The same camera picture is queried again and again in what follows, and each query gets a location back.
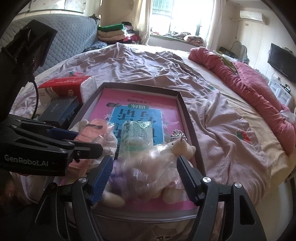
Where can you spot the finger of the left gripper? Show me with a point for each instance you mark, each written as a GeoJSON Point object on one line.
{"type": "Point", "coordinates": [40, 128]}
{"type": "Point", "coordinates": [76, 147]}

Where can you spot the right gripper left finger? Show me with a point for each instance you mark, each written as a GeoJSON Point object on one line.
{"type": "Point", "coordinates": [64, 212]}

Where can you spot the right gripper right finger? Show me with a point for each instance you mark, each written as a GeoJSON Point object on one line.
{"type": "Point", "coordinates": [240, 220]}

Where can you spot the pink packaged item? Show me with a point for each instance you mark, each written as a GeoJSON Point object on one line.
{"type": "Point", "coordinates": [95, 131]}

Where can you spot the floral white fabric scrunchie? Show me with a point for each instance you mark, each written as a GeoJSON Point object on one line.
{"type": "Point", "coordinates": [109, 148]}

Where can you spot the green white tissue pack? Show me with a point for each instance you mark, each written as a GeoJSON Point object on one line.
{"type": "Point", "coordinates": [136, 136]}

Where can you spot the white plush toy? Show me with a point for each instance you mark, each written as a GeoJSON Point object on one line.
{"type": "Point", "coordinates": [148, 175]}

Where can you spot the dark navy box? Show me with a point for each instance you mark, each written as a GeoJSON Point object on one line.
{"type": "Point", "coordinates": [61, 112]}

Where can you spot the red white tissue box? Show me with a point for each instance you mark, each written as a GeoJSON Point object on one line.
{"type": "Point", "coordinates": [81, 87]}

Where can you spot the lilac patterned quilt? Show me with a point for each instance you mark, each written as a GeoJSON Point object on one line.
{"type": "Point", "coordinates": [229, 148]}

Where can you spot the pink blue book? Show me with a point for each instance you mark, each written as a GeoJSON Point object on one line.
{"type": "Point", "coordinates": [117, 106]}

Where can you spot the silver tiara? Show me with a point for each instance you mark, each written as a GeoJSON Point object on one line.
{"type": "Point", "coordinates": [177, 134]}

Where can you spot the pink red rolled duvet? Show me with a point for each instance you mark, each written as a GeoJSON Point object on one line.
{"type": "Point", "coordinates": [253, 88]}

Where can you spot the stack of folded clothes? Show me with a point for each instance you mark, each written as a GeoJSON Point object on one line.
{"type": "Point", "coordinates": [123, 33]}

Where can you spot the white drawer cabinet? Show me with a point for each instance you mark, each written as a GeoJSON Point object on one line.
{"type": "Point", "coordinates": [279, 90]}

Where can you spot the cream curtain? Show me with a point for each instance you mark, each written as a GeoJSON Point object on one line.
{"type": "Point", "coordinates": [141, 13]}

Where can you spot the clothes on window sill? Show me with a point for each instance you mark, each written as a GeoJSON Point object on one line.
{"type": "Point", "coordinates": [187, 37]}

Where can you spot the black flat television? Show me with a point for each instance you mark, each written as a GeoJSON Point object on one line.
{"type": "Point", "coordinates": [282, 60]}

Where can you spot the white standing fan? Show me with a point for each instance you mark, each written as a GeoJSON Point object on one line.
{"type": "Point", "coordinates": [240, 51]}

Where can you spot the white wall air conditioner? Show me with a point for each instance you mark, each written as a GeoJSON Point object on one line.
{"type": "Point", "coordinates": [254, 16]}

